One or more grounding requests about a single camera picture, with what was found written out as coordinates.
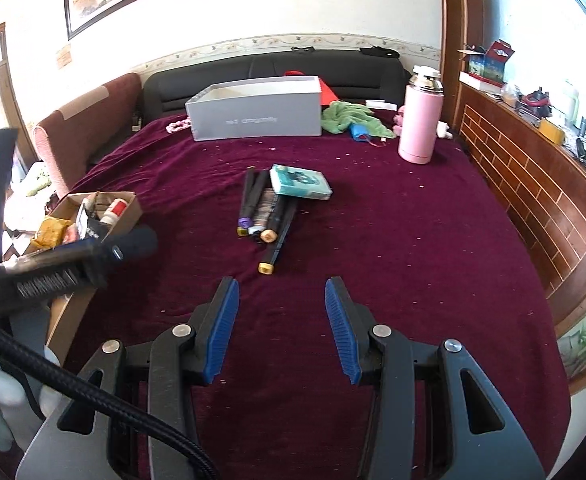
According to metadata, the black leather headboard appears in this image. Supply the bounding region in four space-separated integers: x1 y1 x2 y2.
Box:
143 51 410 128

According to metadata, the teal and white tissue pack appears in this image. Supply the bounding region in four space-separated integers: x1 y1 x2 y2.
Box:
269 164 334 201

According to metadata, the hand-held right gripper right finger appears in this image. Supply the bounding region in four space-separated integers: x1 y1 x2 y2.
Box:
324 276 546 480

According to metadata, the black marker with orange cap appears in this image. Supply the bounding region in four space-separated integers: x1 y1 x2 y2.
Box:
260 195 294 243

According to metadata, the small blue pouch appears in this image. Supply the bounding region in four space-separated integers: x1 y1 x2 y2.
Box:
349 124 386 145

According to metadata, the pink scrunchie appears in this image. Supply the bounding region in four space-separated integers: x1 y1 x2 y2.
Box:
165 114 194 134

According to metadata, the burgundy blanket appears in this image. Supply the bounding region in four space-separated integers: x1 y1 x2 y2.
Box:
65 110 574 480

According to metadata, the black braided cable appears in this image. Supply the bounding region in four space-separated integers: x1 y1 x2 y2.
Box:
0 307 221 480

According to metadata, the pink thermos bottle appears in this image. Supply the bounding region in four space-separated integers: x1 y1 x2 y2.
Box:
398 65 445 165

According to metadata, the yellow box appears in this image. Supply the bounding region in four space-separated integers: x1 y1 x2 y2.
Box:
538 120 566 145

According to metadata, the colourful carton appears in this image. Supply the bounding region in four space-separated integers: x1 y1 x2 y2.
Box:
468 40 516 86

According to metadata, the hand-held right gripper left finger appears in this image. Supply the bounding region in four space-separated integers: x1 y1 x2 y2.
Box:
15 276 241 480

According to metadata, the black marker with yellow cap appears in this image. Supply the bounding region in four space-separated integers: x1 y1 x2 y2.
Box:
258 200 301 276

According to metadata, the red and pink chair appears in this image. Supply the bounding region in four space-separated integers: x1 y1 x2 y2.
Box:
33 72 144 200

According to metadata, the orange snack packet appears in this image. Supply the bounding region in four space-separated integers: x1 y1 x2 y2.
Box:
32 216 68 250

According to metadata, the floral cloth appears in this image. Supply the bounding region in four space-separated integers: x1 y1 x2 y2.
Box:
20 160 56 201

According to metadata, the red bag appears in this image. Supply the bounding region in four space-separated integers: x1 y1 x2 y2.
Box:
285 70 341 103

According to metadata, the grey shoe box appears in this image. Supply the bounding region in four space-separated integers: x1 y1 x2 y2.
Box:
185 76 322 142

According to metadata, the wooden wall panel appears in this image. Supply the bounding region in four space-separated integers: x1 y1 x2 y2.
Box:
455 80 586 328

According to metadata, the brown cardboard box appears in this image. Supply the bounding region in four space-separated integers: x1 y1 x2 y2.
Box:
3 190 144 368

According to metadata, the black marker with purple cap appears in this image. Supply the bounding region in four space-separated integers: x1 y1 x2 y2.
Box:
237 167 258 237

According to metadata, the red and black tool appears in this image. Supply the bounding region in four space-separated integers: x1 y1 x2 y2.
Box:
520 87 554 121

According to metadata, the black snack packet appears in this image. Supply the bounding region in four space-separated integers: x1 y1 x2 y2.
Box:
75 205 111 241

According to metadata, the white bottle with red label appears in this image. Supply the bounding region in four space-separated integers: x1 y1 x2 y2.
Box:
100 198 130 224

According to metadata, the white cup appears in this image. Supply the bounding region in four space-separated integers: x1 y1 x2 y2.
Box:
560 87 581 121

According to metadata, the green cloth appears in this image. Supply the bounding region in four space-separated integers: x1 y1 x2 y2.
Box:
321 101 396 139

